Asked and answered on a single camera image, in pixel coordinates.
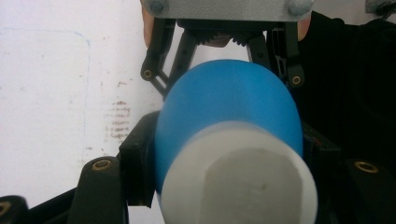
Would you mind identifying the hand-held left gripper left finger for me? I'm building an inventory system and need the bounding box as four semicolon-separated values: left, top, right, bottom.
119;110;162;208

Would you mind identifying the blue bottle with white cap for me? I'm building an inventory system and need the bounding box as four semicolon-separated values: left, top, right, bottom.
154;59;318;224

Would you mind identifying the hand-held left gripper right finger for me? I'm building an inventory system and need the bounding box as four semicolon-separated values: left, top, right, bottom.
300;120;344;224

